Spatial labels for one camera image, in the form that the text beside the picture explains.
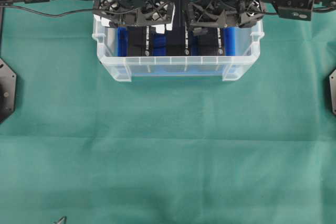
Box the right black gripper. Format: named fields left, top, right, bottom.
left=185, top=0, right=265, bottom=36

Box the clear plastic storage case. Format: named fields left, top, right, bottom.
left=92, top=16, right=265, bottom=82

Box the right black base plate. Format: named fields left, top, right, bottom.
left=322, top=69, right=335, bottom=116

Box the black realsense box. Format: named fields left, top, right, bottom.
left=196, top=28, right=225, bottom=56
left=165, top=0, right=191, bottom=56
left=127, top=26, right=153, bottom=57

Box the black cable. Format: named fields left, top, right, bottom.
left=0, top=3, right=95, bottom=18

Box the green table cloth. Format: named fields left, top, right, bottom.
left=1, top=9, right=335, bottom=223

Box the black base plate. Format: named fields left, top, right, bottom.
left=0, top=59, right=16, bottom=123
left=322, top=69, right=335, bottom=116

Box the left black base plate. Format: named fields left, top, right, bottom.
left=0, top=59, right=16, bottom=123

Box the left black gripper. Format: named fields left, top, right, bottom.
left=92, top=0, right=175, bottom=34

